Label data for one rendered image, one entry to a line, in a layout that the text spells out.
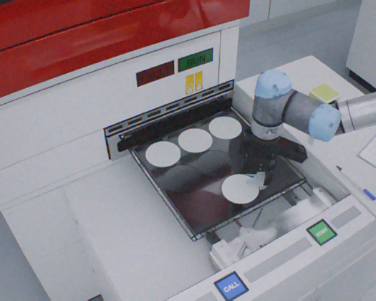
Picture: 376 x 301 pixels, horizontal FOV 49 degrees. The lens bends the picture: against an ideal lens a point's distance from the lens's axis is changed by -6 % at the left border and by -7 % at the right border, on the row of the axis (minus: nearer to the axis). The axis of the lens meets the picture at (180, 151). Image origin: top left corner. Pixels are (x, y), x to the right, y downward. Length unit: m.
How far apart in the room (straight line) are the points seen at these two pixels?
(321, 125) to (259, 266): 0.33
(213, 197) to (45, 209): 0.53
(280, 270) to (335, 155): 0.40
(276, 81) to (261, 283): 0.43
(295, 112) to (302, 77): 0.58
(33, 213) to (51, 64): 0.54
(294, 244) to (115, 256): 0.46
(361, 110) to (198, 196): 0.47
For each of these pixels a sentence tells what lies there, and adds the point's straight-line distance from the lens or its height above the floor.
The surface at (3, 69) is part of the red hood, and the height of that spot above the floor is 1.30.
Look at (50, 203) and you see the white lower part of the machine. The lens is 1.36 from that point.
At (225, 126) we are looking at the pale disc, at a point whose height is 0.90.
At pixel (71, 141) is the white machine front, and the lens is 1.22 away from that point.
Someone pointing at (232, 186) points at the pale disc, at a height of 0.90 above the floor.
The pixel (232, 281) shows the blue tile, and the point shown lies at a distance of 0.94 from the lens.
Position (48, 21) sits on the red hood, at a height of 1.37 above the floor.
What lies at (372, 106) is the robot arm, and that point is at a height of 1.21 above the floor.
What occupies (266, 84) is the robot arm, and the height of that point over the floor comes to 1.26.
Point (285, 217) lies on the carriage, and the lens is 1.16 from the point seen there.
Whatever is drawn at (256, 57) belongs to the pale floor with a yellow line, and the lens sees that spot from 3.31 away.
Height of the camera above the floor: 1.80
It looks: 46 degrees down
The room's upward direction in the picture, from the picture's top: 1 degrees counter-clockwise
